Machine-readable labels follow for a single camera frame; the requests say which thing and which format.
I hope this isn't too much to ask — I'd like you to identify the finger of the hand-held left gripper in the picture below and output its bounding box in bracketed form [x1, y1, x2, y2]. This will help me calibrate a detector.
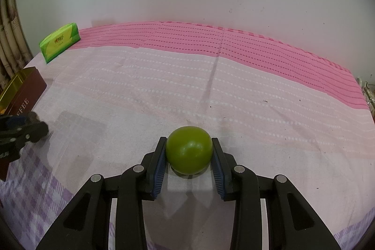
[0, 112, 38, 129]
[12, 120, 49, 148]

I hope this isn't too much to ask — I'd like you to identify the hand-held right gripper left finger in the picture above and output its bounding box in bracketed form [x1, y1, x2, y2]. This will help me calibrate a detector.
[35, 137, 168, 250]

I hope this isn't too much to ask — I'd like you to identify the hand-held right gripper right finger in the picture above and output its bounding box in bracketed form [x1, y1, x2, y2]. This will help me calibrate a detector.
[211, 137, 340, 250]

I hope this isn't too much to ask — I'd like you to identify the gold and red tin box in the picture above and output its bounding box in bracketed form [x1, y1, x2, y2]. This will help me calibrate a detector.
[0, 67, 48, 182]

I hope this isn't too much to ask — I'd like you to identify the green round fruit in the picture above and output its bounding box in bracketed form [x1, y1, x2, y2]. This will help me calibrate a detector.
[165, 126, 213, 175]

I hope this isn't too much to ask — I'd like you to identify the beige patterned curtain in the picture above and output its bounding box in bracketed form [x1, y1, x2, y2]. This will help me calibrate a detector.
[0, 0, 33, 92]

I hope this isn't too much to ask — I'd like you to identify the pink and purple checked tablecloth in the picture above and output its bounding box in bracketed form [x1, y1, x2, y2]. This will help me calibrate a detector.
[0, 21, 375, 250]

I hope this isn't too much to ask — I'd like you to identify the green tissue box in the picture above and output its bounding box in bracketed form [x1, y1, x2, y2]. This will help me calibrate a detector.
[39, 22, 80, 64]

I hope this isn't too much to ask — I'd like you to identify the orange and beige clutter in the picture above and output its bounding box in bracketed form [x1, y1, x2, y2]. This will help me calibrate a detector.
[356, 77, 375, 117]

